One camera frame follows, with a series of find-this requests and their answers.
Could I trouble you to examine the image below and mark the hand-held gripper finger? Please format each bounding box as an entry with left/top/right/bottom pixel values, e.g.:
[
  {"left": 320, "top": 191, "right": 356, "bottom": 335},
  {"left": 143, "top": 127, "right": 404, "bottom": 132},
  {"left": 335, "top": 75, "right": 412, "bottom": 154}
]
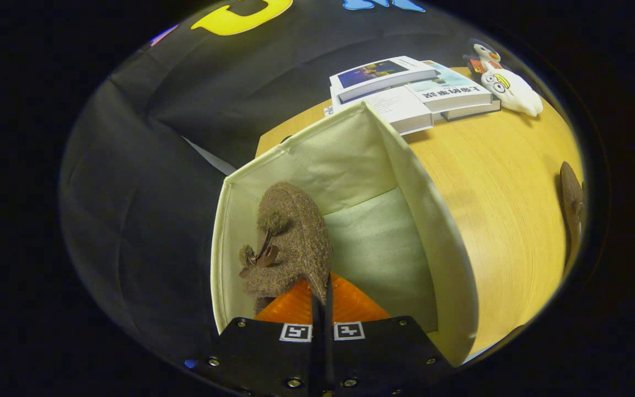
[
  {"left": 325, "top": 274, "right": 454, "bottom": 397},
  {"left": 207, "top": 277, "right": 321, "bottom": 397}
]

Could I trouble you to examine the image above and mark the brown fuzzy shoe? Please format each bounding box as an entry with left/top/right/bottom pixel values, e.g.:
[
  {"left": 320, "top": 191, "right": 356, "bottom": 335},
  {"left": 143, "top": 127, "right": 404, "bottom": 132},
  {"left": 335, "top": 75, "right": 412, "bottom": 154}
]
[
  {"left": 239, "top": 181, "right": 333, "bottom": 316},
  {"left": 558, "top": 161, "right": 587, "bottom": 272}
]

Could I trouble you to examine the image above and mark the green fabric storage box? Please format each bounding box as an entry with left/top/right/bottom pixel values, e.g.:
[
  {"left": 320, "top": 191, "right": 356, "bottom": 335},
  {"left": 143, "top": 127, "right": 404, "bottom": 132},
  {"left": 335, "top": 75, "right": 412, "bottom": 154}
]
[{"left": 210, "top": 101, "right": 480, "bottom": 368}]

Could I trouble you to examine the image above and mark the white cover book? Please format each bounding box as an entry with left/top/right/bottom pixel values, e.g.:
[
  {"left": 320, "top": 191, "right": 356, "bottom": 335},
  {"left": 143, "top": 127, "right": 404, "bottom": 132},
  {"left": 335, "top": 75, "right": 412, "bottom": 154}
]
[{"left": 326, "top": 85, "right": 435, "bottom": 136}]

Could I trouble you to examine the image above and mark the black backdrop cloth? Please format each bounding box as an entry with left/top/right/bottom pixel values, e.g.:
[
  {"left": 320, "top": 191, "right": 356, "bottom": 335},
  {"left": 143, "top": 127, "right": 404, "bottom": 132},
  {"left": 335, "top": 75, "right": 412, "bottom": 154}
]
[{"left": 58, "top": 0, "right": 516, "bottom": 364}]

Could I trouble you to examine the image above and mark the book with night photo cover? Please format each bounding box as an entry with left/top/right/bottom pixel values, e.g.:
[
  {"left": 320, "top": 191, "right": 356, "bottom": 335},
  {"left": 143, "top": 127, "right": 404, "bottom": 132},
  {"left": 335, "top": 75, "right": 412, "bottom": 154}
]
[{"left": 329, "top": 55, "right": 440, "bottom": 104}]

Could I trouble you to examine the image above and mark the black cover book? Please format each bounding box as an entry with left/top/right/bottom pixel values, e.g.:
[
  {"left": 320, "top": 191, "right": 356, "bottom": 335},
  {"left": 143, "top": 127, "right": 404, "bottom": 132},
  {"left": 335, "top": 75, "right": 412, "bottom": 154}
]
[{"left": 441, "top": 96, "right": 502, "bottom": 122}]

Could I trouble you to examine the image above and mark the white round plush toy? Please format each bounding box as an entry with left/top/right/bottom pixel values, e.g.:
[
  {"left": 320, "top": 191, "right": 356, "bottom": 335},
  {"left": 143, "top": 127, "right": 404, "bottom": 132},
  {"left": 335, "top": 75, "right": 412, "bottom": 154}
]
[{"left": 480, "top": 67, "right": 544, "bottom": 117}]

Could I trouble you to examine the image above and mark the penguin plush toy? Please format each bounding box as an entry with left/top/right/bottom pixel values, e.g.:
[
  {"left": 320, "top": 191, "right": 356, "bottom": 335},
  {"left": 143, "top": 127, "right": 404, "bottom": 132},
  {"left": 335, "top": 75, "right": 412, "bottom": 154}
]
[{"left": 462, "top": 38, "right": 503, "bottom": 76}]

